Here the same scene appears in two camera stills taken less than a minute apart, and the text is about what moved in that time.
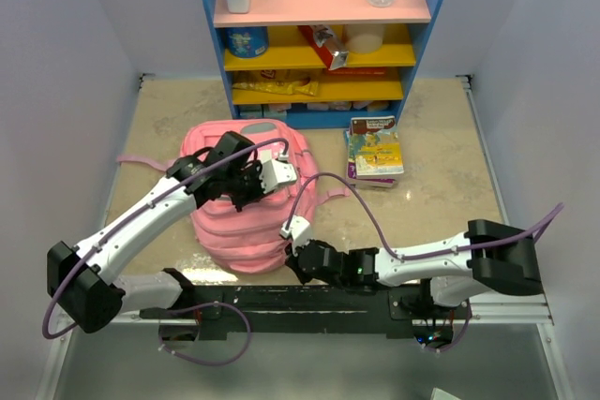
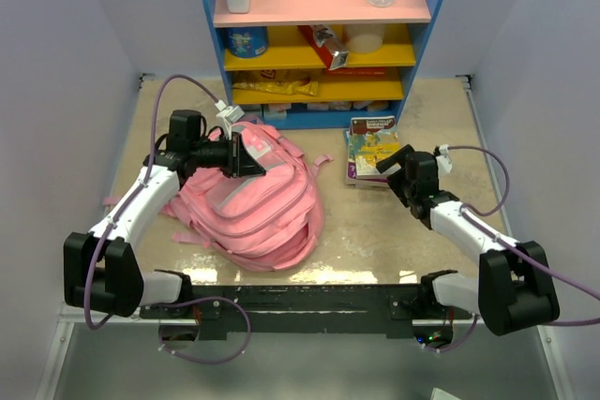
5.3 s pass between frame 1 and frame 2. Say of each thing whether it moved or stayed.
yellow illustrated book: stayed
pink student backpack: moved
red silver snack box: stayed
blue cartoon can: stayed
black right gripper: moved
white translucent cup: stayed
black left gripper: moved
